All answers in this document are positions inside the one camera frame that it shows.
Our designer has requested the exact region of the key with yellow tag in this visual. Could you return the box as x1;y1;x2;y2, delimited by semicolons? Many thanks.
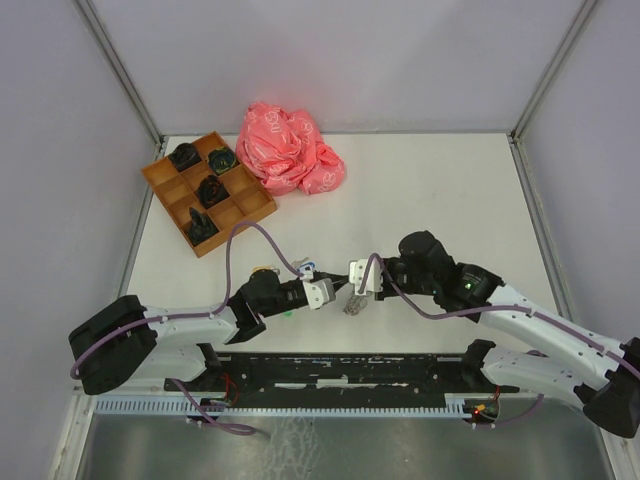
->
251;265;280;279

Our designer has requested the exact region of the key with blue tag upper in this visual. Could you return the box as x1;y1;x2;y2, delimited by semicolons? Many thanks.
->
291;257;315;270

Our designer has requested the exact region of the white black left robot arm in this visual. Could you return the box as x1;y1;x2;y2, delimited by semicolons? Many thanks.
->
68;269;348;395

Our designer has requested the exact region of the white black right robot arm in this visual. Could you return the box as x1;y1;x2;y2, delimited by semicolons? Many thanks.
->
376;231;639;438

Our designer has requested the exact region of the black rolled item lower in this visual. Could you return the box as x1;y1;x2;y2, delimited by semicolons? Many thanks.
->
187;207;219;246

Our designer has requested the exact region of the brown wooden compartment tray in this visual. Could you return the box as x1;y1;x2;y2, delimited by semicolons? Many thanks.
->
142;132;277;258

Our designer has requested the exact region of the black rolled item centre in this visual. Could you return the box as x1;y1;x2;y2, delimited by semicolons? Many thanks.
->
196;176;229;208

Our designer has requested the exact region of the crumpled pink plastic bag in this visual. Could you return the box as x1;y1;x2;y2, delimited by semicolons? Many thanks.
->
235;102;346;196

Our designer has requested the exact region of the black yellow rolled item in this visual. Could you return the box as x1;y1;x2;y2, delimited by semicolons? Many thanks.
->
207;146;238;176

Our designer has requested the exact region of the black rolled item top left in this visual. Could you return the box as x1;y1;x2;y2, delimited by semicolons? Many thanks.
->
168;143;201;172

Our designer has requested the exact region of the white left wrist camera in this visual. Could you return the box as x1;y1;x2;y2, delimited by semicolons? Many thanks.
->
298;262;336;310

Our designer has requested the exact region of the black metal base rail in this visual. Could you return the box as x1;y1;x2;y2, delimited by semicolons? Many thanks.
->
183;352;518;409

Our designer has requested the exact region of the white slotted cable duct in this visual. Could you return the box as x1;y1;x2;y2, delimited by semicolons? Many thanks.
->
93;392;501;417

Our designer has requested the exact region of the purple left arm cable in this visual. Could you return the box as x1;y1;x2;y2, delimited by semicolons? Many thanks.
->
69;221;314;436

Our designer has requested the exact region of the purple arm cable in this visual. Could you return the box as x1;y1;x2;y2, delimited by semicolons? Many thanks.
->
357;253;640;426
69;221;314;436

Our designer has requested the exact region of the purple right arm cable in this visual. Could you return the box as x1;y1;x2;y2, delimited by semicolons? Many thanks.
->
357;253;640;426

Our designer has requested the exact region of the aluminium front frame rail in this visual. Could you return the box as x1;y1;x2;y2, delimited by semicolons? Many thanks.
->
72;382;167;397

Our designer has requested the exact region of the aluminium frame post right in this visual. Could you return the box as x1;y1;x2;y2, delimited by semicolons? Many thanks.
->
510;0;601;142

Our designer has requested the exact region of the aluminium frame post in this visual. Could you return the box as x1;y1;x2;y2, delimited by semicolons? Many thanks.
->
510;0;601;142
72;0;164;145

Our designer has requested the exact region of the aluminium frame post left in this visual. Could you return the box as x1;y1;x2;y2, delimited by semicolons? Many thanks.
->
72;0;164;145

